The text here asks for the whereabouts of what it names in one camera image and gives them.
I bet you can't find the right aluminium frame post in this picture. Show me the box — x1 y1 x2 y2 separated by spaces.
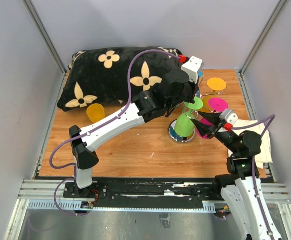
238 0 290 77

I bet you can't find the green plastic goblet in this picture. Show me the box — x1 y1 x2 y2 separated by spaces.
174 96 204 138

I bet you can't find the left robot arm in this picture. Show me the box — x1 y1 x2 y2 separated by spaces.
69 67 202 198

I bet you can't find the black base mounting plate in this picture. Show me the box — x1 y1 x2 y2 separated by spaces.
63 177 223 210

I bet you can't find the black floral plush pillow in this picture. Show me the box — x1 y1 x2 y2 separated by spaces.
57 47 182 112

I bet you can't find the aluminium frame post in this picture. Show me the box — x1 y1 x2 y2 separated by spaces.
22 0 67 75
238 0 290 77

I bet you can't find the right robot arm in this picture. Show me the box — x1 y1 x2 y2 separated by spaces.
192 108 282 240

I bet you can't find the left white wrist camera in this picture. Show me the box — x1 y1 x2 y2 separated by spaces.
181 56 204 84

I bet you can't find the left aluminium frame post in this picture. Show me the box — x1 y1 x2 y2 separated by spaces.
22 0 67 75

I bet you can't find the magenta plastic goblet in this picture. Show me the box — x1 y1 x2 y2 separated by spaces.
197 96 229 139

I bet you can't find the blue plastic goblet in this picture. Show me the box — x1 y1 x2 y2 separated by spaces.
199 70 204 78

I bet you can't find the yellow plastic goblet front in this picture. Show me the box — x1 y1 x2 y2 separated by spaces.
200 77 227 113

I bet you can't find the yellow plastic goblet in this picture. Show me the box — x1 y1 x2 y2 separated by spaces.
86 103 106 123
200 77 227 113

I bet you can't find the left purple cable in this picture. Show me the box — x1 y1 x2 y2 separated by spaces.
49 48 184 231

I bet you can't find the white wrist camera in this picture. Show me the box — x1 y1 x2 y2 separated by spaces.
220 108 239 131
181 56 204 84

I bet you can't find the chrome wine glass rack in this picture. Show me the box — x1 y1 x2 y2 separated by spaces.
168 77 228 144

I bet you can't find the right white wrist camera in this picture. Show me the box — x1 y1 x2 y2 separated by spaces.
220 108 239 131

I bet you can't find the white folded cloth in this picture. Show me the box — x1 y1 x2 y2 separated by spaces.
232 119 273 170

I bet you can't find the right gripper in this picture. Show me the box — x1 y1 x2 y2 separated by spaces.
191 110 240 155

